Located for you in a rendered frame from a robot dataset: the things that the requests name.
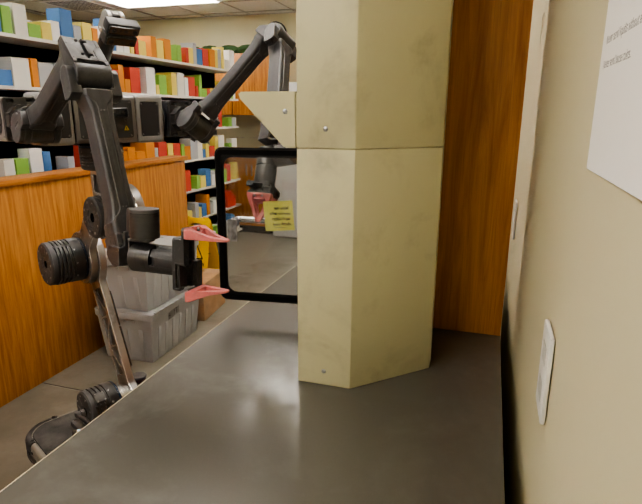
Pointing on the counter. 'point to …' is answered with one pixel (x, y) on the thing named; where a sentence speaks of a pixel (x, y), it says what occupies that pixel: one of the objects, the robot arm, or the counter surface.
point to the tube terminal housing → (369, 184)
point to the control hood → (275, 113)
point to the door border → (225, 216)
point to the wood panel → (480, 161)
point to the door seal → (222, 219)
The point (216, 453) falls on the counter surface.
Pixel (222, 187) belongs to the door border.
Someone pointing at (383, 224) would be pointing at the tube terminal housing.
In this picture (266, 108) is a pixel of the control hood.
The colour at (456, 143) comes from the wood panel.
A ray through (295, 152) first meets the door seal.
